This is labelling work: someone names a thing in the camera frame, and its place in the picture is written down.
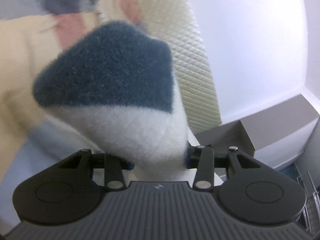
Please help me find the cream quilted headboard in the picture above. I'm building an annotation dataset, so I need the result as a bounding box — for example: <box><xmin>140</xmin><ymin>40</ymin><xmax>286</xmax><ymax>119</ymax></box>
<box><xmin>137</xmin><ymin>0</ymin><xmax>221</xmax><ymax>134</ymax></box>

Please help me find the patchwork colour-block bed quilt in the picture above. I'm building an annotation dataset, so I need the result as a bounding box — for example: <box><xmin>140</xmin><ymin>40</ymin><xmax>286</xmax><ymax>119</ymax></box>
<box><xmin>1</xmin><ymin>0</ymin><xmax>143</xmax><ymax>192</ymax></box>

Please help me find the white fuzzy striped sweater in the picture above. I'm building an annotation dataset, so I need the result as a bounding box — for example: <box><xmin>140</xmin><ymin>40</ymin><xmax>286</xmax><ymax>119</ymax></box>
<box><xmin>33</xmin><ymin>21</ymin><xmax>195</xmax><ymax>183</ymax></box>

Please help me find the metal wire rack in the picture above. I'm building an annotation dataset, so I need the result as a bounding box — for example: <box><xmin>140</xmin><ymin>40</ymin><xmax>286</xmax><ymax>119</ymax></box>
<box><xmin>297</xmin><ymin>171</ymin><xmax>319</xmax><ymax>236</ymax></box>

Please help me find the grey bedside cabinet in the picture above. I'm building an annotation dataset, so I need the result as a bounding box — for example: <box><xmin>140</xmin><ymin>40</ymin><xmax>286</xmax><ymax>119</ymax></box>
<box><xmin>195</xmin><ymin>95</ymin><xmax>319</xmax><ymax>170</ymax></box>

